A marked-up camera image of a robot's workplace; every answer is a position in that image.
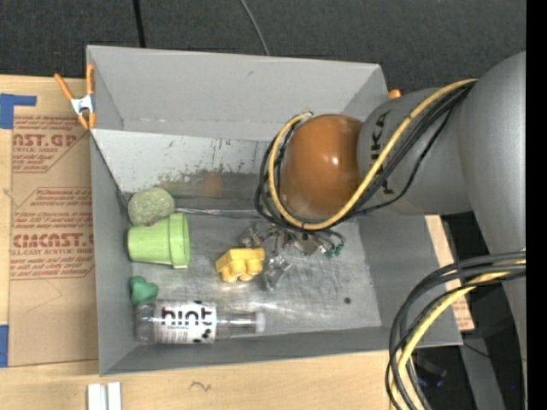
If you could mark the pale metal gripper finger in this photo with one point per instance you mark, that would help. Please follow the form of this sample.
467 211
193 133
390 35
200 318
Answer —
251 235
277 271

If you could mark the yellow toy block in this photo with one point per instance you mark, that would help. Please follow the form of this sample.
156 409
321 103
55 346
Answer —
239 264

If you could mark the light green cup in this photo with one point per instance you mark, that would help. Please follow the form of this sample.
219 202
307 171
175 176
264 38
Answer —
156 241

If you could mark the green speckled ball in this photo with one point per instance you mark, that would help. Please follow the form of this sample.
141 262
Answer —
150 205

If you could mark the clear plastic bottle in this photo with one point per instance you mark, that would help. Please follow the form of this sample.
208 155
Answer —
184 320

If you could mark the green heart-shaped toy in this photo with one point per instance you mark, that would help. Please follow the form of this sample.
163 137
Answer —
142 291

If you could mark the grey metal bin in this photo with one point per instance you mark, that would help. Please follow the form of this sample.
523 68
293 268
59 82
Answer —
231 101

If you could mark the brown cardboard board red print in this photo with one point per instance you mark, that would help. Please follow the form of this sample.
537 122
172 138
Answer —
47 306

